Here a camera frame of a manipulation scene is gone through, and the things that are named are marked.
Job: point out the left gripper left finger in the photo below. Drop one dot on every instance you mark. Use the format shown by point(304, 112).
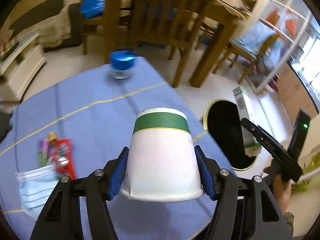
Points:
point(60, 217)

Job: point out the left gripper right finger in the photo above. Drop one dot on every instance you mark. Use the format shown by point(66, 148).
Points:
point(245, 208)

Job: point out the light blue face mask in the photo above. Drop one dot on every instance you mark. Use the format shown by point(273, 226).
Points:
point(35, 187)

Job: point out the red snack packet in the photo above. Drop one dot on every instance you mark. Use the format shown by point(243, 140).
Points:
point(62, 158)

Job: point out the purple green tube wrapper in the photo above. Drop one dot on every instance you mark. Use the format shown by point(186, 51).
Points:
point(45, 149)

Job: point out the white green paper cup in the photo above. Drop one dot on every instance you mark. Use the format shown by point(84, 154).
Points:
point(161, 165)

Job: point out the white round trash bin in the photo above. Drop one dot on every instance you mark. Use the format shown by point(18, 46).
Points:
point(222, 121)

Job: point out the person right hand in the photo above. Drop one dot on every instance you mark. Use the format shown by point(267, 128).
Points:
point(281, 192)

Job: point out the green potted plant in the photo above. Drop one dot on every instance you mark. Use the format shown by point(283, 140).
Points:
point(309, 179)

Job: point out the blue tablecloth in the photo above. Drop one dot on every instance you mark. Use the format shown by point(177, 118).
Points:
point(97, 112)

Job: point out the wooden chair with blue cushion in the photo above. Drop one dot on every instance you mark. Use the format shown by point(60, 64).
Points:
point(257, 51)

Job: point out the white tv cabinet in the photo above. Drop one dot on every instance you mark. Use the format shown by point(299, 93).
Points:
point(20, 67)

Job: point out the blue lidded glass jar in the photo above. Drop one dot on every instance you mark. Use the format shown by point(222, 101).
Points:
point(122, 62)

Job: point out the wooden dining table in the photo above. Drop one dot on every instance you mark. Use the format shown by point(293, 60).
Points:
point(200, 12)

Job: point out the dark sofa with lace cover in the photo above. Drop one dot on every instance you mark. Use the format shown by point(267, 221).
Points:
point(56, 21)

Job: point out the wooden dining chair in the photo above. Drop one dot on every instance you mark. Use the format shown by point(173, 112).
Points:
point(160, 12)

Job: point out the blue plastic bag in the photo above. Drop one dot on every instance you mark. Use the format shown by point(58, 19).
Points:
point(92, 8)

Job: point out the white glass partition frame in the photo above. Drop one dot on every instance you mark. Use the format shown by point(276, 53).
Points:
point(294, 17)

